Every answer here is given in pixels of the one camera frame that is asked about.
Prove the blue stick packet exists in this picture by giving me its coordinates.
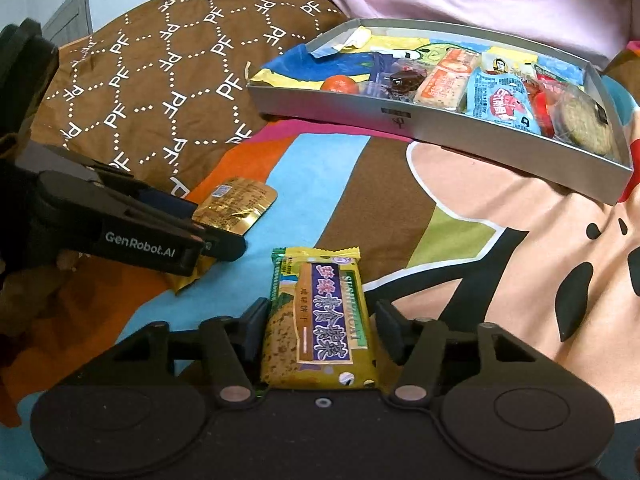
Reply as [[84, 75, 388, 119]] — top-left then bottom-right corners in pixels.
[[367, 52, 396, 98]]

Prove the white packet with portrait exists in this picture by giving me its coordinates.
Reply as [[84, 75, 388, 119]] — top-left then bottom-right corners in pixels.
[[480, 47, 533, 78]]

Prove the gold foil snack packet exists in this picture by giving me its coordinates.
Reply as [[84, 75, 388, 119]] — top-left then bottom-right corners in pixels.
[[172, 177, 278, 296]]

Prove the green and yellow biscuit packet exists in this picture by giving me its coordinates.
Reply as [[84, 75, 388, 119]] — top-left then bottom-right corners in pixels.
[[260, 246, 381, 391]]

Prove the small green packet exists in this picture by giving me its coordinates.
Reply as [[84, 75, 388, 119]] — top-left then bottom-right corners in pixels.
[[532, 62, 586, 86]]

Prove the light blue sausage packet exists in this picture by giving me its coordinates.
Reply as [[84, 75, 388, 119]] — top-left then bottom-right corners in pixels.
[[467, 70, 543, 136]]

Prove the brown patterned pillow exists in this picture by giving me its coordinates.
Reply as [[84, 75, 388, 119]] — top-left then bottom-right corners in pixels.
[[37, 0, 351, 201]]

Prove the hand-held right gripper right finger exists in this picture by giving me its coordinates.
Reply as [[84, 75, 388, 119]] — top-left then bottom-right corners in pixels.
[[375, 300, 548, 406]]

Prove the grey door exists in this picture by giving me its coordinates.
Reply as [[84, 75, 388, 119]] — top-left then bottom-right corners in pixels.
[[42, 0, 93, 48]]

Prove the person's left hand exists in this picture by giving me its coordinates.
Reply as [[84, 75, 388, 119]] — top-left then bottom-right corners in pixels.
[[0, 249, 86, 338]]

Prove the clear packet of round biscuits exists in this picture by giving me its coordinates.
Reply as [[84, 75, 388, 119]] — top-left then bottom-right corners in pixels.
[[547, 85, 616, 158]]

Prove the tangerine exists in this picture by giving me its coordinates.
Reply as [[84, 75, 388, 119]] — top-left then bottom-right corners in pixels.
[[320, 75, 361, 96]]

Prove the red tofu snack packet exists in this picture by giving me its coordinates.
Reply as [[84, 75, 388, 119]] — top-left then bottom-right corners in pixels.
[[530, 72, 566, 138]]

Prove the clear packet with dark snack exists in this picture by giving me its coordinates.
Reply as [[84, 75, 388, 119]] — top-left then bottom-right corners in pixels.
[[387, 57, 426, 98]]

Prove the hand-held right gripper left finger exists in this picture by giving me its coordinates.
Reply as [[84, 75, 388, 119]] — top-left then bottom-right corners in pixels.
[[107, 298, 271, 406]]

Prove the orange and white cracker packet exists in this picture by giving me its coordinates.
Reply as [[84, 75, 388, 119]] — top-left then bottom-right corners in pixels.
[[415, 50, 481, 111]]

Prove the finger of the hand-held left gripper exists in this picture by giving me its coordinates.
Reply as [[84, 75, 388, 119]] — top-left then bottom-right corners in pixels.
[[190, 227, 247, 262], [95, 164, 201, 233]]

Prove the grey tray with cartoon drawing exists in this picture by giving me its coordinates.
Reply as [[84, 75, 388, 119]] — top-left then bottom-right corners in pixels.
[[247, 17, 633, 206]]

